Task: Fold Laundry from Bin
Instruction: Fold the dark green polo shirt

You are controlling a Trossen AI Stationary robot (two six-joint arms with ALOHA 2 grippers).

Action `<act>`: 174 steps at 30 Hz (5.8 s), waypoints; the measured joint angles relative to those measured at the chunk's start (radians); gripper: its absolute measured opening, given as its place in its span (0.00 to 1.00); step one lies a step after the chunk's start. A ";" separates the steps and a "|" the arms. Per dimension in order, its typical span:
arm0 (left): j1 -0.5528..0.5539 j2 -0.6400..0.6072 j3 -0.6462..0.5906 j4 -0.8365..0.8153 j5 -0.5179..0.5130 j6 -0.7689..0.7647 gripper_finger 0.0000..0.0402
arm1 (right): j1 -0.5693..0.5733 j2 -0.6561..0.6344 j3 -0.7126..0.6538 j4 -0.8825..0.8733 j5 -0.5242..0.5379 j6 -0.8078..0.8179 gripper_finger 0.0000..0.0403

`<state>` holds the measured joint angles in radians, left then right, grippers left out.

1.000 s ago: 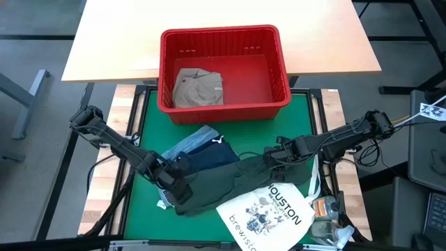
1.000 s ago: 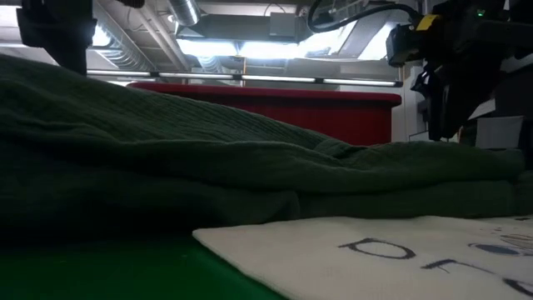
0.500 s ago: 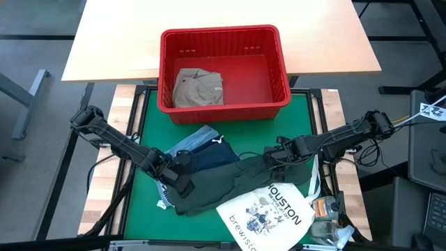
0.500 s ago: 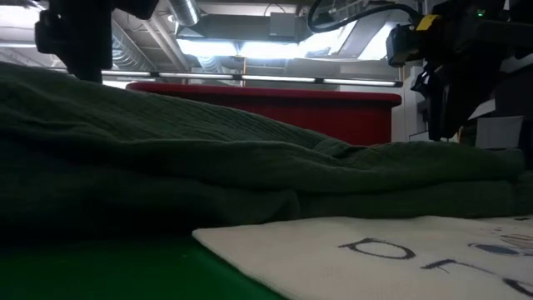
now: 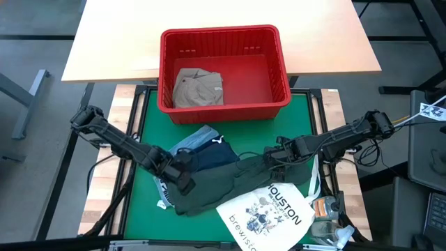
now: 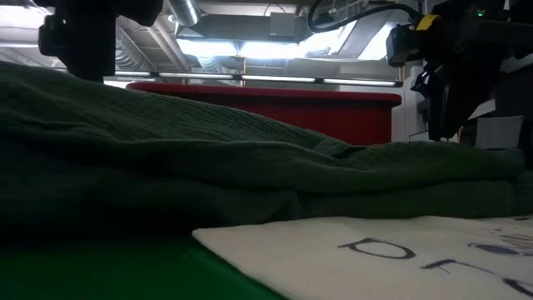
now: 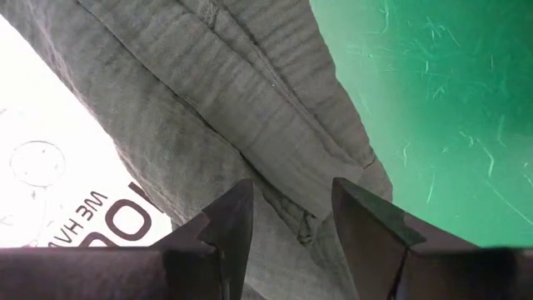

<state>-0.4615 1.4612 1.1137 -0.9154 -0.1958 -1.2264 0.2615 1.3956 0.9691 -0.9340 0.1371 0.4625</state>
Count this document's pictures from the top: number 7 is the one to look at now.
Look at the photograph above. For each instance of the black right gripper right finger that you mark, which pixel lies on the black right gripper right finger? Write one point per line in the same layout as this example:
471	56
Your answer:
416	275

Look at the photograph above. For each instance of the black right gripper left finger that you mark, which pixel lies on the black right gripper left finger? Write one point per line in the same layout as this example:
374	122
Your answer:
125	275

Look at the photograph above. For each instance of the dark green garment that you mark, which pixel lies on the dark green garment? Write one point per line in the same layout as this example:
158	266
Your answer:
229	104

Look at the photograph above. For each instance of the white printed tote bag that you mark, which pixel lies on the white printed tote bag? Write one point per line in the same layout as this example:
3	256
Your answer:
54	166

